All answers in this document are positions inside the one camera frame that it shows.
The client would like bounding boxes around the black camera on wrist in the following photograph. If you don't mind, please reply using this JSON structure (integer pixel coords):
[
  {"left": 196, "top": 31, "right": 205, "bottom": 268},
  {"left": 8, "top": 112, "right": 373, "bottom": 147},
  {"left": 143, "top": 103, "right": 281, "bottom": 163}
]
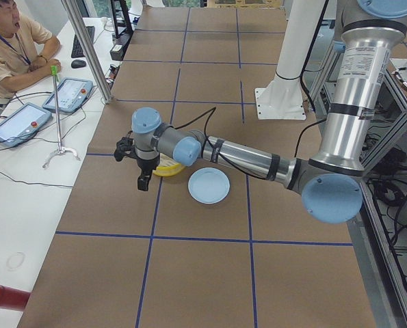
[{"left": 114, "top": 137, "right": 137, "bottom": 162}]

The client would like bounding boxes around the brown paper table cover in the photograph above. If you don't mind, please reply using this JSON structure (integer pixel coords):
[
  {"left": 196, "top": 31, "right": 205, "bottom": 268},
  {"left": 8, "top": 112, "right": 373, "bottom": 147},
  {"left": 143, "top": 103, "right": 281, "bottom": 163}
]
[{"left": 19, "top": 8, "right": 376, "bottom": 327}]

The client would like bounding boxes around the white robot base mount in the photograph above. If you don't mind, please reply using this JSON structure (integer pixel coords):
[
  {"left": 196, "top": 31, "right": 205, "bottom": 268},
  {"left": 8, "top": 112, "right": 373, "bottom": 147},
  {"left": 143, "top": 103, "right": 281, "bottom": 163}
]
[{"left": 255, "top": 0, "right": 328, "bottom": 120}]

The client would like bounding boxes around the red cylinder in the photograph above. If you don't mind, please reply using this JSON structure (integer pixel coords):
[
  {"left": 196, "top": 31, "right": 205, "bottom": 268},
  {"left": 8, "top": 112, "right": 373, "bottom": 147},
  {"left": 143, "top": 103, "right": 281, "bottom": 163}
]
[{"left": 0, "top": 285, "right": 31, "bottom": 312}]

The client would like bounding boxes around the metal stand with claw foot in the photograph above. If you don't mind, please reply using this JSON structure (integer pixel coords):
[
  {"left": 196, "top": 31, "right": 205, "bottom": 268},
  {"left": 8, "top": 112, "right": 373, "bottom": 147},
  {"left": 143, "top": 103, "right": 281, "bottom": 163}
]
[{"left": 42, "top": 65, "right": 81, "bottom": 169}]

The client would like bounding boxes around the black computer mouse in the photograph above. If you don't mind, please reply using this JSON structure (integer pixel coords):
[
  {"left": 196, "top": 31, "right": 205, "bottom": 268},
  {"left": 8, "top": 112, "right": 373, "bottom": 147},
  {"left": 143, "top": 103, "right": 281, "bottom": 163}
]
[{"left": 70, "top": 59, "right": 87, "bottom": 69}]

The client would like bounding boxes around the light blue plate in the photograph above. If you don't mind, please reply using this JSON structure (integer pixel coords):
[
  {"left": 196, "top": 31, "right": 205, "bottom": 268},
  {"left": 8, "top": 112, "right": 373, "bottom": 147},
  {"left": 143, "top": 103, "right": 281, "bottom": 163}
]
[{"left": 187, "top": 167, "right": 231, "bottom": 204}]

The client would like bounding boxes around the yellow round steamer basket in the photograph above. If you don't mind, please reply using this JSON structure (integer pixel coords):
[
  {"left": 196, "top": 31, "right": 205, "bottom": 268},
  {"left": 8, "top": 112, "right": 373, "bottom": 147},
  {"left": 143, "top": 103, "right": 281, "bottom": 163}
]
[{"left": 153, "top": 154, "right": 185, "bottom": 177}]

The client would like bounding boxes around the silver aluminium post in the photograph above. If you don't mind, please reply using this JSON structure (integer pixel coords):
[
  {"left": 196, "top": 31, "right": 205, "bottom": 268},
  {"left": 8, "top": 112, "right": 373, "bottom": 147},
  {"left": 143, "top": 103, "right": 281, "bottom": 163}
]
[{"left": 61, "top": 0, "right": 112, "bottom": 104}]

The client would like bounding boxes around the near teach pendant tablet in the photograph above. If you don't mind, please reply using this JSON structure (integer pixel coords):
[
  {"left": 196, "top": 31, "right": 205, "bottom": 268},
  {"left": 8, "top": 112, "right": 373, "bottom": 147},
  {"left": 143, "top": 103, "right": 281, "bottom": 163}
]
[{"left": 0, "top": 102, "right": 51, "bottom": 147}]

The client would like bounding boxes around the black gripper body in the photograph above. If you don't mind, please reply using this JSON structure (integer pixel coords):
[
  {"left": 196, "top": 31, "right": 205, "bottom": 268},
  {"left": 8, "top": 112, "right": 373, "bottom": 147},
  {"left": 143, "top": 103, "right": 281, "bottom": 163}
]
[{"left": 137, "top": 157, "right": 157, "bottom": 178}]

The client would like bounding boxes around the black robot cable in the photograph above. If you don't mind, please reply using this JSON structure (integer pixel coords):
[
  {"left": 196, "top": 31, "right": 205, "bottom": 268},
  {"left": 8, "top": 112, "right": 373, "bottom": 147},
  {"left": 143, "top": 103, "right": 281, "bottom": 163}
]
[{"left": 172, "top": 106, "right": 330, "bottom": 178}]

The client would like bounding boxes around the black keyboard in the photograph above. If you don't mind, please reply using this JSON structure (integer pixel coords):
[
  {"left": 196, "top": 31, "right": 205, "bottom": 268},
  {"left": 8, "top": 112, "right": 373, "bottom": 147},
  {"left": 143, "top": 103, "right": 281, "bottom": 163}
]
[{"left": 70, "top": 25, "right": 96, "bottom": 59}]

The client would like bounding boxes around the person in beige shirt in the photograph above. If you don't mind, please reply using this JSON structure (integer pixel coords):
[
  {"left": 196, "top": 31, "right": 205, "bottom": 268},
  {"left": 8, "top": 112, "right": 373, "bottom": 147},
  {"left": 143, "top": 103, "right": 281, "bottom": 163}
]
[{"left": 0, "top": 1, "right": 62, "bottom": 98}]

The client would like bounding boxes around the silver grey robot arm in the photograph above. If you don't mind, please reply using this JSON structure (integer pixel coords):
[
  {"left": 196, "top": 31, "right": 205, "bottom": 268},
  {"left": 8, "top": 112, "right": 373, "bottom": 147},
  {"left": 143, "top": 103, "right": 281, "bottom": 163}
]
[{"left": 127, "top": 1, "right": 407, "bottom": 223}]

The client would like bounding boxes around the teach pendant tablet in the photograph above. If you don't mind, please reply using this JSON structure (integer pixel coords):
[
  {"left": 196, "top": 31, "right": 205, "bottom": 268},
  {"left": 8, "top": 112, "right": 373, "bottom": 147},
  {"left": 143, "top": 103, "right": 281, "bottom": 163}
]
[
  {"left": 57, "top": 77, "right": 94, "bottom": 114},
  {"left": 0, "top": 102, "right": 51, "bottom": 147}
]

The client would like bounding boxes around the far teach pendant tablet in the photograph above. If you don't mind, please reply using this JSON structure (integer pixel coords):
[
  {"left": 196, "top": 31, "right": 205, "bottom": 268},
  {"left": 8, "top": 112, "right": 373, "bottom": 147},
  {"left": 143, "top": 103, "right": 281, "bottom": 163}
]
[{"left": 57, "top": 77, "right": 94, "bottom": 114}]

